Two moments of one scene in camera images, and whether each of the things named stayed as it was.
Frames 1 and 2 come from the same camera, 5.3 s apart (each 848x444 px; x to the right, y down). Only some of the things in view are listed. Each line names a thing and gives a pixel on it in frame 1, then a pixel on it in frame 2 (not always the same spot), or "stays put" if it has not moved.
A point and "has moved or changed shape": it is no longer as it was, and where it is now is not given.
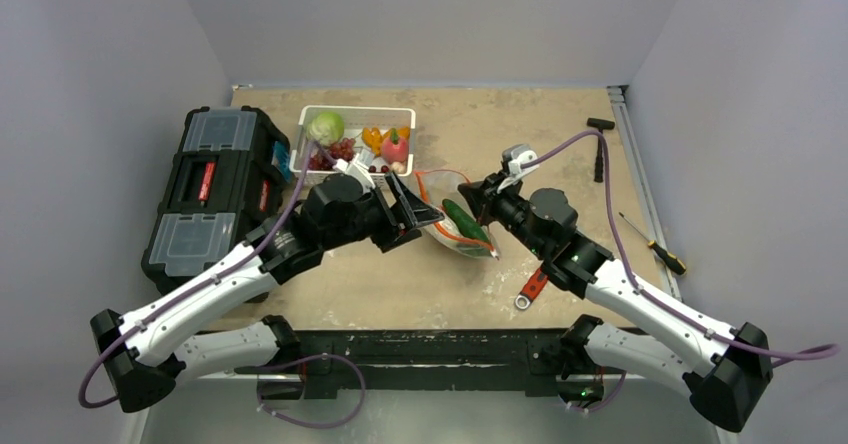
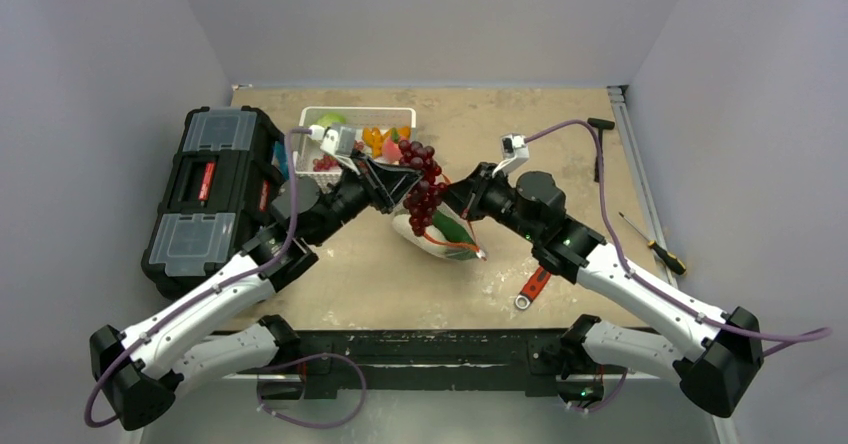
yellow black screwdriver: [675, 265] stays put
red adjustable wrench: [531, 289] stays put
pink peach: [395, 152] stays put
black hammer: [600, 125] stays put
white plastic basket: [364, 142] stays put
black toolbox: [225, 179] stays put
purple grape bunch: [344, 149] has moved or changed shape
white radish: [478, 248] to [431, 240]
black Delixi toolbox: [351, 364] stays put
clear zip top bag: [460, 227] has moved or changed shape
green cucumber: [464, 221] to [453, 231]
